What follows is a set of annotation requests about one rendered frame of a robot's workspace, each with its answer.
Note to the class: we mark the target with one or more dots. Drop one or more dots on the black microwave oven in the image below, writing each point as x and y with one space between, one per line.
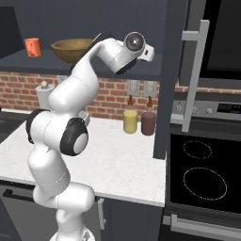
219 40

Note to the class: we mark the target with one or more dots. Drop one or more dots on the brown wooden bowl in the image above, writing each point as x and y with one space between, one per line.
69 50

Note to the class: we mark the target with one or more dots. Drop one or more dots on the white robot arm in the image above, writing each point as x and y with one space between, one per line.
59 131

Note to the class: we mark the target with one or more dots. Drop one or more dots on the dark wall cabinet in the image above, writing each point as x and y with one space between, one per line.
37 19

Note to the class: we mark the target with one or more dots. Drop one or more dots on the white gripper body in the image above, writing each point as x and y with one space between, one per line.
149 52

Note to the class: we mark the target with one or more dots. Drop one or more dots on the yellow bottle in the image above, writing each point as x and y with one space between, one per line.
130 120

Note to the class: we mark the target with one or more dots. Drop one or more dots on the white lidded jar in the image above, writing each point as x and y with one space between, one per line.
43 95

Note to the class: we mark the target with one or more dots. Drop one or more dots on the grey dishwasher front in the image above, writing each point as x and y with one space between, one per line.
19 219

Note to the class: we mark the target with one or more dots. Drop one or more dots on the dark red bottle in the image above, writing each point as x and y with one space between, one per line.
148 123

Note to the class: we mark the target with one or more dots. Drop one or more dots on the dark base cabinet door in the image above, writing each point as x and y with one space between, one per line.
131 221

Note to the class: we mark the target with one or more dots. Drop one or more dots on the grey stove control panel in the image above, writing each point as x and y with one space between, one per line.
213 109

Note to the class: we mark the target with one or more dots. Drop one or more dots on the black hob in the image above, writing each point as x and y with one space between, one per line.
204 169

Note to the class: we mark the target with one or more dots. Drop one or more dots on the orange cup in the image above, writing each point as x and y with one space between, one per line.
33 47

